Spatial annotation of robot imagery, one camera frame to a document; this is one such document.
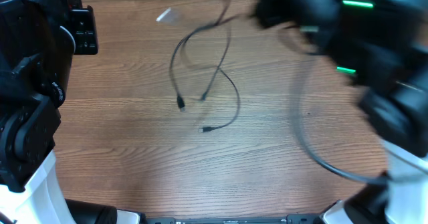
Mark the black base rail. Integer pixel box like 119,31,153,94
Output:
143,214,321,224

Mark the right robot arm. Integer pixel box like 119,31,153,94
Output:
255,0,427,223

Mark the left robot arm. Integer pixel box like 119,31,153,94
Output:
1,0,146,224

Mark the black usb cable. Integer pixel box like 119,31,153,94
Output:
169,0,265,134

